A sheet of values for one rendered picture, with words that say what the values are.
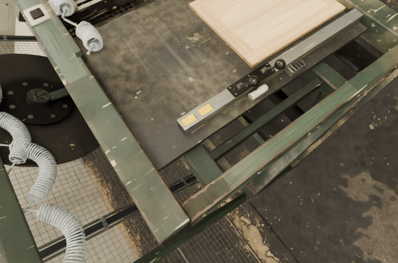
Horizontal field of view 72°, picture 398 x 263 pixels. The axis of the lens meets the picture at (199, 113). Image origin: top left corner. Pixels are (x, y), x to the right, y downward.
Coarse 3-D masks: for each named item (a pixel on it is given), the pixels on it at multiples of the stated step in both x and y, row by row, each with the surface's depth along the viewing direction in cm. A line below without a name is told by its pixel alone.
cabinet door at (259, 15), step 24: (216, 0) 126; (240, 0) 127; (264, 0) 127; (288, 0) 127; (312, 0) 127; (216, 24) 119; (240, 24) 119; (264, 24) 119; (288, 24) 120; (312, 24) 119; (240, 48) 112; (264, 48) 113
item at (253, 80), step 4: (252, 76) 89; (256, 76) 89; (248, 80) 89; (252, 80) 88; (256, 80) 88; (240, 84) 99; (244, 84) 95; (248, 84) 93; (252, 84) 88; (256, 84) 88; (240, 88) 99
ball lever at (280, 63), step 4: (276, 60) 93; (280, 60) 92; (284, 60) 93; (276, 64) 92; (280, 64) 91; (284, 64) 92; (264, 68) 102; (268, 68) 99; (272, 68) 97; (276, 68) 93; (280, 68) 92; (264, 72) 102
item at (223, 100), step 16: (352, 16) 119; (320, 32) 114; (336, 32) 114; (304, 48) 110; (272, 64) 106; (288, 64) 107; (224, 96) 99; (240, 96) 101; (192, 112) 96; (192, 128) 95
